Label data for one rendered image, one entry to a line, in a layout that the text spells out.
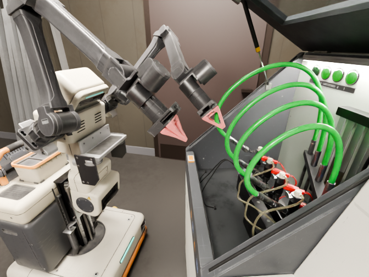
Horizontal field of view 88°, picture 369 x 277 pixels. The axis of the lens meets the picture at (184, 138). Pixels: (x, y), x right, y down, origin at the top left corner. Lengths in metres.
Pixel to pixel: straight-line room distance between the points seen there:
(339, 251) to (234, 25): 2.06
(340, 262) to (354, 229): 0.07
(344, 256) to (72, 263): 1.39
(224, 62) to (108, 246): 1.98
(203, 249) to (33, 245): 0.97
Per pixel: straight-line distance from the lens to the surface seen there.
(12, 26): 3.19
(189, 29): 2.32
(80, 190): 1.12
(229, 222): 0.86
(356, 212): 0.49
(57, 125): 0.73
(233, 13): 2.29
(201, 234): 0.66
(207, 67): 0.64
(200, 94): 0.64
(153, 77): 0.50
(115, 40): 2.70
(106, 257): 1.49
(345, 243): 0.51
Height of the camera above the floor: 1.47
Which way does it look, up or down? 26 degrees down
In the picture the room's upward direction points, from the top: straight up
